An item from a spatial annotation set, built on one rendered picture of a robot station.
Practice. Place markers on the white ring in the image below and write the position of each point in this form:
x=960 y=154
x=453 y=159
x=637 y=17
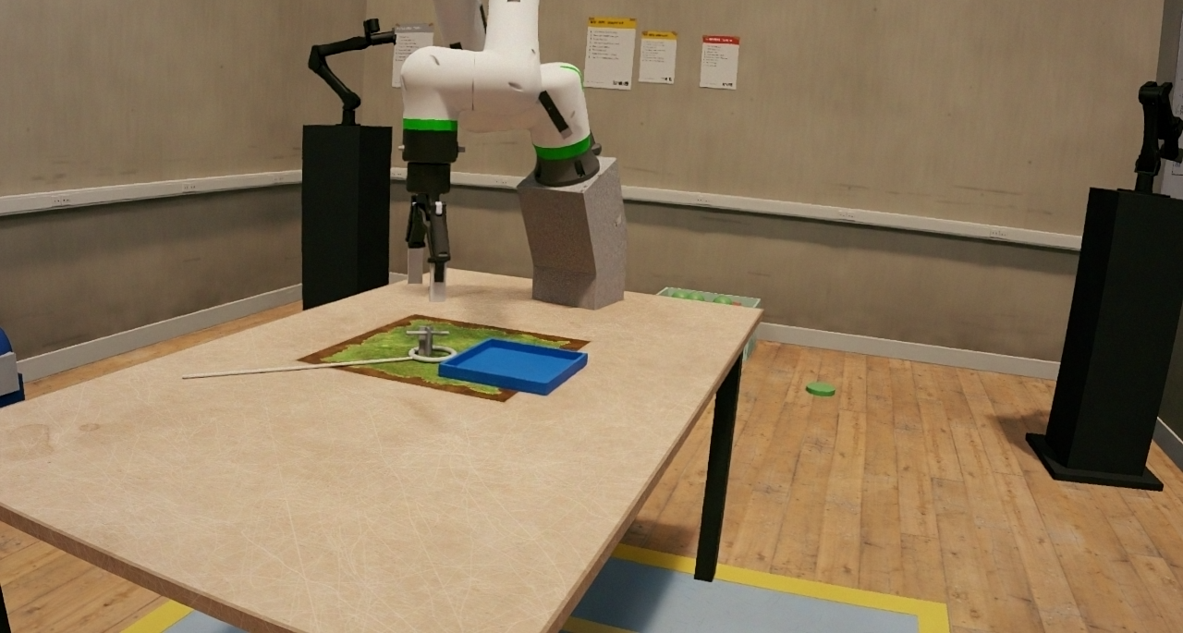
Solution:
x=433 y=360

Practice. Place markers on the blue tray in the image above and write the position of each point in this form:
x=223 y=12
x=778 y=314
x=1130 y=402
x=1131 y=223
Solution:
x=520 y=367

